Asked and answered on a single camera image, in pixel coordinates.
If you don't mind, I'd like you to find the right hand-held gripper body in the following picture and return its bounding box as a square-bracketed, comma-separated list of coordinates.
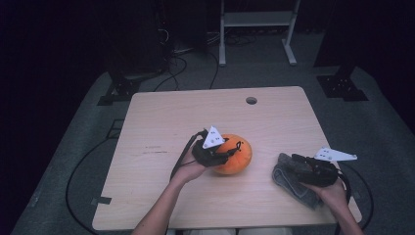
[298, 146, 358, 188]

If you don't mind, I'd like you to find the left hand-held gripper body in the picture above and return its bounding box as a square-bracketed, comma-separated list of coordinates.
[191, 125, 231, 168]

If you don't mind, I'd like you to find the orange pumpkin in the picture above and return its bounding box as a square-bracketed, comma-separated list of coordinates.
[211, 133, 254, 176]

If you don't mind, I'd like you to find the grey fluffy cloth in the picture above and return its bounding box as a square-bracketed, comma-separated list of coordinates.
[271, 152, 325, 211]

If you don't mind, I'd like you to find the person's right hand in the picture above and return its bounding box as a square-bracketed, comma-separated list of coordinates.
[300, 177, 347, 211]

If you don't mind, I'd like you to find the person's left hand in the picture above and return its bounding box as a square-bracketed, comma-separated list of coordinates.
[169, 147, 210, 185]

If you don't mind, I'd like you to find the black stand base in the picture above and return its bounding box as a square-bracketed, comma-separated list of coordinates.
[315, 63, 370, 103]
[96, 70, 164, 107]

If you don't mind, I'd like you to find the grey tape strip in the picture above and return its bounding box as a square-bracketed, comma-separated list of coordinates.
[90, 196, 113, 206]

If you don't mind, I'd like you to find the white metal stand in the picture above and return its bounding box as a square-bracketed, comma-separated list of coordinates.
[218, 0, 301, 68]

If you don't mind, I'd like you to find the dark cabinet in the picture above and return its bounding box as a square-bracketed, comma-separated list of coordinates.
[109, 0, 170, 77]

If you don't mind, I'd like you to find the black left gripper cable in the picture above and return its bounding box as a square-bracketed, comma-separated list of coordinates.
[169, 129, 208, 181]

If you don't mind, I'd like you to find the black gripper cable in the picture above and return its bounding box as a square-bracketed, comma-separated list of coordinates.
[333, 169, 352, 235]
[169, 129, 208, 181]

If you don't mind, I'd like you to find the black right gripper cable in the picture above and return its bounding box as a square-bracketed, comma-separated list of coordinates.
[333, 169, 352, 235]

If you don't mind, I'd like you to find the black floor cable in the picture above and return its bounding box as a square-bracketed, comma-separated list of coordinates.
[153, 55, 189, 93]
[65, 136, 115, 235]
[339, 161, 375, 235]
[208, 51, 220, 90]

